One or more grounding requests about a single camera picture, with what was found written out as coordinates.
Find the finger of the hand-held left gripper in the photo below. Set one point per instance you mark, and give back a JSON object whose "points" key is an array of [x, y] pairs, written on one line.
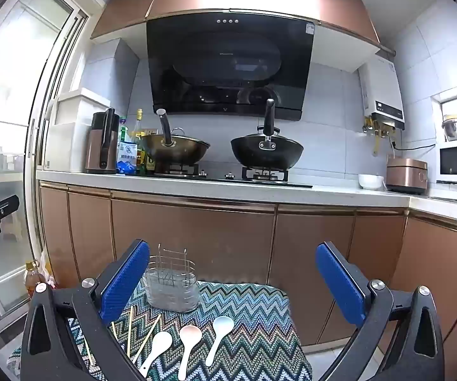
{"points": [[6, 205]]}

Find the brown lower cabinets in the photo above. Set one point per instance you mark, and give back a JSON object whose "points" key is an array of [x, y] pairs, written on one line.
{"points": [[196, 238]]}

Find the zigzag patterned cloth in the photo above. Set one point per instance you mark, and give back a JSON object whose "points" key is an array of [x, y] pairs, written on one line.
{"points": [[252, 325]]}

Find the black wok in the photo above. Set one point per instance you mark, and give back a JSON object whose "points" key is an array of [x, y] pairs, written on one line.
{"points": [[268, 153]]}

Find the white speckled countertop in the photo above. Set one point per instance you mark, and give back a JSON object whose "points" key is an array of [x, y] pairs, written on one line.
{"points": [[331, 196]]}

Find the white water heater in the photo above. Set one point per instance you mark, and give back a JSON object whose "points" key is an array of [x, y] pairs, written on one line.
{"points": [[383, 87]]}

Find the clear plastic utensil holder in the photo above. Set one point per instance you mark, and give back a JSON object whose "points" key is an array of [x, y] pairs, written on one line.
{"points": [[171, 289]]}

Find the amber oil bottle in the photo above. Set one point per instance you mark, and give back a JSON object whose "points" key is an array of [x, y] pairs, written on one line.
{"points": [[32, 281]]}

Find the brass wok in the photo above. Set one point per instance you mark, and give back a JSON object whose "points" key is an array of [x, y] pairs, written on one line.
{"points": [[177, 151]]}

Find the dark bottle yellow label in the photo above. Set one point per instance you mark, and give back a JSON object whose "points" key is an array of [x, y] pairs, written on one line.
{"points": [[148, 163]]}

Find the clear bottle yellow cap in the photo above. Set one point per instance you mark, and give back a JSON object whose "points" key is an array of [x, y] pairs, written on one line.
{"points": [[139, 125]]}

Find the black gas stove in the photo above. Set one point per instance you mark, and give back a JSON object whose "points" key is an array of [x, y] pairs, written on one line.
{"points": [[220, 177]]}

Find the wall socket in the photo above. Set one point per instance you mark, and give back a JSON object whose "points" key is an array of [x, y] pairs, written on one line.
{"points": [[151, 131]]}

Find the brass pipe valves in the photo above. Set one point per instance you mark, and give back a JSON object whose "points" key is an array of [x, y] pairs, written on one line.
{"points": [[377, 131]]}

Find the sliding glass door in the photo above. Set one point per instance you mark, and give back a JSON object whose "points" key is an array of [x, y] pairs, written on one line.
{"points": [[14, 87]]}

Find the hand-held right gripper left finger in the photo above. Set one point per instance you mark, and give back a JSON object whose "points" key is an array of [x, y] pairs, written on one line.
{"points": [[127, 281]]}

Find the white plastic spoon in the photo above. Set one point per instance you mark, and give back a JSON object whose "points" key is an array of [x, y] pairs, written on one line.
{"points": [[190, 337], [159, 343]]}

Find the blue white salt bag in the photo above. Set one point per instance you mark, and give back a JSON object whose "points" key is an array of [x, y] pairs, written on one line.
{"points": [[127, 158]]}

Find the wooden chopstick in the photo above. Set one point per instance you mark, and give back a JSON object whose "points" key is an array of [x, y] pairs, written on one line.
{"points": [[114, 331], [129, 329], [147, 337], [88, 352]]}

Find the white bowl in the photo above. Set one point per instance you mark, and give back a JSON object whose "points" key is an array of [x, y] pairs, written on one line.
{"points": [[371, 182], [222, 327]]}

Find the black range hood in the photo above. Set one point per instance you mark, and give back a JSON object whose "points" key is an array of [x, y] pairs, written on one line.
{"points": [[228, 67]]}

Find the clear plastic bottle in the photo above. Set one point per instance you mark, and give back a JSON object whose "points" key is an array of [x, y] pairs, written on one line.
{"points": [[123, 131]]}

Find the copper rice cooker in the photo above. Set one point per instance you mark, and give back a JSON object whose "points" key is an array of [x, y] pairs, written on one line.
{"points": [[407, 174]]}

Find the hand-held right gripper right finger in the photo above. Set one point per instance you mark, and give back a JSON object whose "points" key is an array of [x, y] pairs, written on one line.
{"points": [[339, 285]]}

